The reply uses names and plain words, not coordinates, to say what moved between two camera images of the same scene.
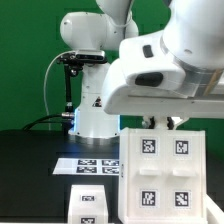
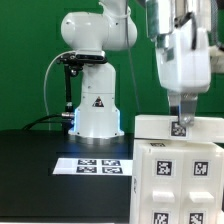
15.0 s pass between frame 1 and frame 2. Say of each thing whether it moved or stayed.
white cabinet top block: moved
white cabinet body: moved
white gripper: moved
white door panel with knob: moved
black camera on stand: stayed
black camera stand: stayed
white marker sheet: stayed
